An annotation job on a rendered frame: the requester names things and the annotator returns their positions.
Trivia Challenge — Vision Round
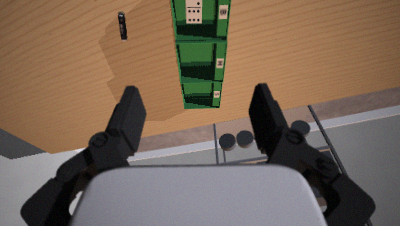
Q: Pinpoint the green open bin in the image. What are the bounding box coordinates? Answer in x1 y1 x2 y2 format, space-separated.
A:
171 0 231 109

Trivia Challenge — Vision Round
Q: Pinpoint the dark grey and tan domino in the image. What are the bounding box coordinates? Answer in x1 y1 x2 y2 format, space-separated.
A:
186 0 202 24

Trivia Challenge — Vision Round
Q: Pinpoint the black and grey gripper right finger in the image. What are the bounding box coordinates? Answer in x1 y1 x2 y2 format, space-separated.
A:
248 83 376 226

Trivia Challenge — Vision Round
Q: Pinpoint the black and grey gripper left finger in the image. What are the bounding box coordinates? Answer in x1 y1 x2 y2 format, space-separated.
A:
20 86 146 226

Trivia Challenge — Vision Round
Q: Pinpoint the black battery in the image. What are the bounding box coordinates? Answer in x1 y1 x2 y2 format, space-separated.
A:
118 15 127 41

